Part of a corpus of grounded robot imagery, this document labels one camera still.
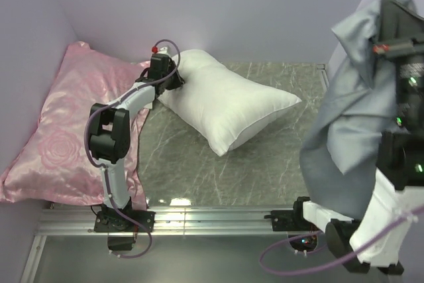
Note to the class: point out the white pillow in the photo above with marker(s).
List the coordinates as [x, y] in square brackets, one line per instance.
[224, 107]

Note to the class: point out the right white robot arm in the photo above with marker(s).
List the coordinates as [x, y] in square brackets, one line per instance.
[396, 202]

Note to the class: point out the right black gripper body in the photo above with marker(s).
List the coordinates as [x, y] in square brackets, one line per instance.
[409, 56]

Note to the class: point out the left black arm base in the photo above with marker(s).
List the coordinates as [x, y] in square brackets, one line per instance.
[122, 228]

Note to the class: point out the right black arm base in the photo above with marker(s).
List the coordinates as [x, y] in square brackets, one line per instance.
[290, 221]

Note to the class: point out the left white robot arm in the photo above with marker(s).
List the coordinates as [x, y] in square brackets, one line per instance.
[107, 135]

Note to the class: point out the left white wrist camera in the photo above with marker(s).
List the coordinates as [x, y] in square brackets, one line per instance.
[161, 50]

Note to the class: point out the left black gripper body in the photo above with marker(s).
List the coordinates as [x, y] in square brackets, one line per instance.
[171, 67]

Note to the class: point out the grey pillowcase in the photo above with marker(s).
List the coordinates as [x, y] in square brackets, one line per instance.
[338, 155]

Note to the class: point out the pink satin rose pillow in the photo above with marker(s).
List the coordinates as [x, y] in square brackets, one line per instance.
[53, 165]

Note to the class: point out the grey marble mat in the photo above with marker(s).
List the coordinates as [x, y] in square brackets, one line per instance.
[177, 167]

